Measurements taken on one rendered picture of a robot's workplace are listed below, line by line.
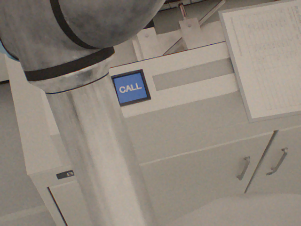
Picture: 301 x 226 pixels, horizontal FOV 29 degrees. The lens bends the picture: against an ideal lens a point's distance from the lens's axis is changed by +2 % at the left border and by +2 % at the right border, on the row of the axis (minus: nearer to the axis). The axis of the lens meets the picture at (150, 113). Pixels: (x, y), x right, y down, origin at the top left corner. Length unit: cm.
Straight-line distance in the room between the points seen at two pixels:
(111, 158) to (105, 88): 9
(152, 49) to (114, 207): 37
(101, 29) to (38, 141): 47
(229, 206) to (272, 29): 31
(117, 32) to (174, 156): 54
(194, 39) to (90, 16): 45
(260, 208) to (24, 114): 45
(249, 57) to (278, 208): 26
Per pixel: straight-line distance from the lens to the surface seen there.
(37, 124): 109
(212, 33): 110
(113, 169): 74
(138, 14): 64
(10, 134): 200
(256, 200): 104
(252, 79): 96
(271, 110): 94
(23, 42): 71
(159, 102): 93
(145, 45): 104
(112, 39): 65
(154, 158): 113
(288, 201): 105
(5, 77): 198
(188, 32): 106
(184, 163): 120
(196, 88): 95
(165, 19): 118
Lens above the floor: 180
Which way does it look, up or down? 65 degrees down
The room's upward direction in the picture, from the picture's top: 1 degrees clockwise
